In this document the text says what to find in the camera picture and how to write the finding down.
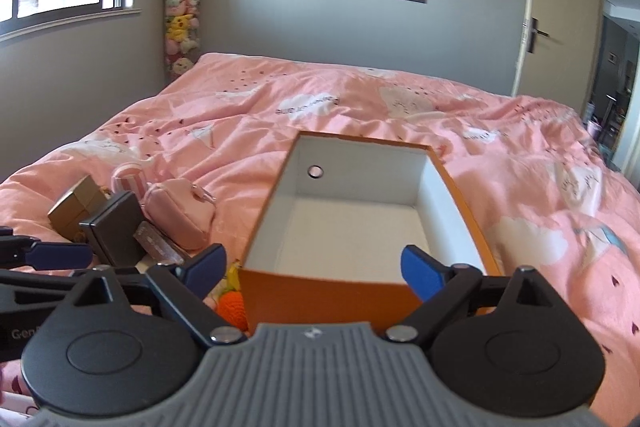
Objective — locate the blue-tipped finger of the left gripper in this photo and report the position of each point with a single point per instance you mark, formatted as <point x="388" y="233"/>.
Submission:
<point x="18" y="251"/>

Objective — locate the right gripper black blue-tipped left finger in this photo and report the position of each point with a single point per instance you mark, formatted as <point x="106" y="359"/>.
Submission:
<point x="182" y="329"/>

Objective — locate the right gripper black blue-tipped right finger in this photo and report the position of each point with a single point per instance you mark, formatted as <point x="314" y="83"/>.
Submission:
<point x="509" y="345"/>

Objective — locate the orange cardboard box white inside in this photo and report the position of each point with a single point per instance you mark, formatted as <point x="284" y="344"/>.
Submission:
<point x="327" y="244"/>

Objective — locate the white plush pink striped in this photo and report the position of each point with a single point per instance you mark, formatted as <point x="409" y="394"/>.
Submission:
<point x="130" y="177"/>

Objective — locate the cream bedroom door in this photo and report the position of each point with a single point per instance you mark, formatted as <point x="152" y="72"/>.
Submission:
<point x="562" y="66"/>

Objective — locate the gold cardboard box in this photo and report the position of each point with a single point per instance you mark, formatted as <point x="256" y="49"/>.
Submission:
<point x="77" y="204"/>

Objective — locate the black small box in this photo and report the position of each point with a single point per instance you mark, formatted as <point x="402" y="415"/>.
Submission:
<point x="110" y="230"/>

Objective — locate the clear plastic packet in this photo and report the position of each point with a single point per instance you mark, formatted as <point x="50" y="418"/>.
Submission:
<point x="158" y="246"/>

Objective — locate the orange crochet toy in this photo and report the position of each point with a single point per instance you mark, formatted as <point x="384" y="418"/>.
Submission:
<point x="228" y="299"/>

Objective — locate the pink patterned duvet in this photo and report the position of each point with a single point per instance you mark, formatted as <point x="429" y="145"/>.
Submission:
<point x="529" y="172"/>

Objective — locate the clear tube of plush toys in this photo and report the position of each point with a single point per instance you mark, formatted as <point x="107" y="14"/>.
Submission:
<point x="182" y="22"/>

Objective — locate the black door handle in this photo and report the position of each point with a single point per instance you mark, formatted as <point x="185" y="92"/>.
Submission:
<point x="534" y="32"/>

